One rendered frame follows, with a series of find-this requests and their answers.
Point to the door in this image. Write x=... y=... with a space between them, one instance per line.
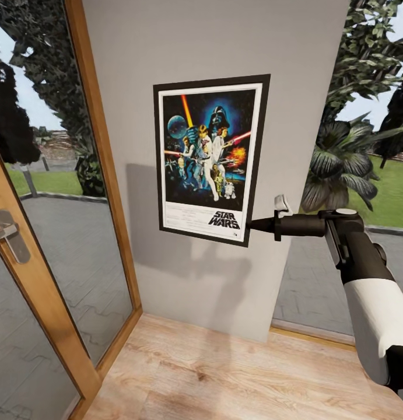
x=69 y=297

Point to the fixed window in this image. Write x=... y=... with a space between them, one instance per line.
x=357 y=163

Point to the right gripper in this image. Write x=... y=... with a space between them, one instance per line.
x=295 y=225

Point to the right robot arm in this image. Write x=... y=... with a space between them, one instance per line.
x=375 y=301

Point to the poster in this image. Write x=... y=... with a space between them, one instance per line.
x=208 y=144

